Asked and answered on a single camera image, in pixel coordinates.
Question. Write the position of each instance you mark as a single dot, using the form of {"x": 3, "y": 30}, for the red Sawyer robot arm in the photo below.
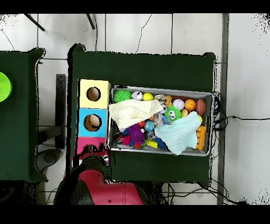
{"x": 109, "y": 190}

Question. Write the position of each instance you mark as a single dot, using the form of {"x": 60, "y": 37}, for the dark green side table cloth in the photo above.
{"x": 19, "y": 126}

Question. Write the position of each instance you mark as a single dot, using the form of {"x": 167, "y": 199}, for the white baseball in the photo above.
{"x": 178, "y": 104}

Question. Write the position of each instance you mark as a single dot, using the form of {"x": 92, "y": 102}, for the yellow ball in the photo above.
{"x": 148, "y": 96}

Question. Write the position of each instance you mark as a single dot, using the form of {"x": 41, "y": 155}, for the plain green spiky ball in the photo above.
{"x": 122, "y": 96}

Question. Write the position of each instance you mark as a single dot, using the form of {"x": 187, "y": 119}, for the brown football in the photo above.
{"x": 200, "y": 107}

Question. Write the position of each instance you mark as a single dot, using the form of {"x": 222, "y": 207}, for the mint green waffle cloth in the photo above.
{"x": 179, "y": 133}

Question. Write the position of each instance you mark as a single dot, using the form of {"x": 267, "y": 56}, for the silver mesh bin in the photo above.
{"x": 130, "y": 148}

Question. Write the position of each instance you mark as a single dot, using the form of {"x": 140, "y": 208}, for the lime green round dish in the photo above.
{"x": 4, "y": 86}

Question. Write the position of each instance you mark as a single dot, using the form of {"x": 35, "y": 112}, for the green spiky ball with eyes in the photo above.
{"x": 176, "y": 111}

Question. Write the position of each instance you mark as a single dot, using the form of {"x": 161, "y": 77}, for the orange basketball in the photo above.
{"x": 190, "y": 105}

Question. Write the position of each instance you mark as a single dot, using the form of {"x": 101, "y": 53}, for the wooden box with three holes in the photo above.
{"x": 84, "y": 101}

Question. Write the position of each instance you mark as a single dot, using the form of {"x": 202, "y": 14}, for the black tripod leg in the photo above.
{"x": 90, "y": 21}
{"x": 34, "y": 22}

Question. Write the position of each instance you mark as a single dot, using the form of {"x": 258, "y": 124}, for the black flat panel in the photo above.
{"x": 60, "y": 105}

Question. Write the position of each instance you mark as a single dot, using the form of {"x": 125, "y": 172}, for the purple spiky toy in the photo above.
{"x": 136, "y": 134}

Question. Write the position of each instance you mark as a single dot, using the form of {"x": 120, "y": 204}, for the cream waffle cloth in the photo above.
{"x": 130, "y": 112}

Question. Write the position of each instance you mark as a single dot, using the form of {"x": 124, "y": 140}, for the grey round stand base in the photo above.
{"x": 49, "y": 157}

